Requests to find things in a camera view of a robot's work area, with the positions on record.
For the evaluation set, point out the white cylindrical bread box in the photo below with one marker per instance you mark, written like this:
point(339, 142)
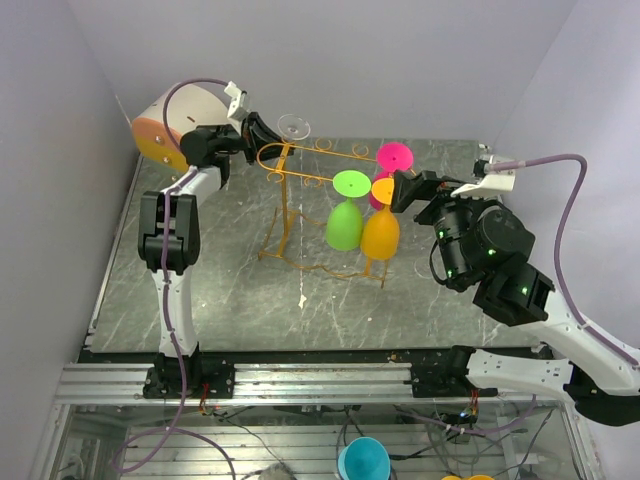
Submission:
point(191, 107)

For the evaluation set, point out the green plastic wine glass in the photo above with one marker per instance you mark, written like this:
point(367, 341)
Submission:
point(345, 223)

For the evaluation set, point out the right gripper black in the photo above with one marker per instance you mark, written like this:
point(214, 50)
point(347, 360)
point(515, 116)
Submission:
point(426, 185)

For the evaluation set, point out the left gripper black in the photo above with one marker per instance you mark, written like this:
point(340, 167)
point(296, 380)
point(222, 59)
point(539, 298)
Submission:
point(262, 141)

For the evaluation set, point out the orange plastic wine glass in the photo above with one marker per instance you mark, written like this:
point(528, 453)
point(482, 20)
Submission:
point(381, 234)

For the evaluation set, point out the teal plastic cup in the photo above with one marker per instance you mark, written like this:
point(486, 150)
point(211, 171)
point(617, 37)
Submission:
point(364, 458)

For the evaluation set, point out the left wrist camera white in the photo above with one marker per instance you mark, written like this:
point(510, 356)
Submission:
point(239, 102)

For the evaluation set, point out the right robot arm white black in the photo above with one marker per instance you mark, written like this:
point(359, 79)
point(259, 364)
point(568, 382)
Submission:
point(483, 245)

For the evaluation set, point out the gold wire wine glass rack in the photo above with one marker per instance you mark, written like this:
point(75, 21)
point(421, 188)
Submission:
point(295, 241)

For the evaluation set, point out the clear plastic wine glass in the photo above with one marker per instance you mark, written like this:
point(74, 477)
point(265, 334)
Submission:
point(293, 128)
point(424, 267)

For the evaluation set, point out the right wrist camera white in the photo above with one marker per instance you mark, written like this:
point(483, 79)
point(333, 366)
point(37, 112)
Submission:
point(495, 176)

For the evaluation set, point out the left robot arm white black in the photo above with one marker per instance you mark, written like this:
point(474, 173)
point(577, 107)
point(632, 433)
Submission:
point(169, 243)

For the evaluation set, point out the orange cup below table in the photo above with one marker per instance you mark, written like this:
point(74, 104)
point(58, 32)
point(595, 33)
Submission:
point(471, 477)

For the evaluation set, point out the pink plastic wine glass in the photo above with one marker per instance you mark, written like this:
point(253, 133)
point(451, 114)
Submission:
point(391, 157)

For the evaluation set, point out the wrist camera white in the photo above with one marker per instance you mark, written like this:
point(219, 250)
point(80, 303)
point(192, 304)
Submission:
point(495, 176)
point(239, 102)

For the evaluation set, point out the aluminium rail frame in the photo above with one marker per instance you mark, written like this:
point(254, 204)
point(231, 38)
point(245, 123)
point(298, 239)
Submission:
point(255, 384)

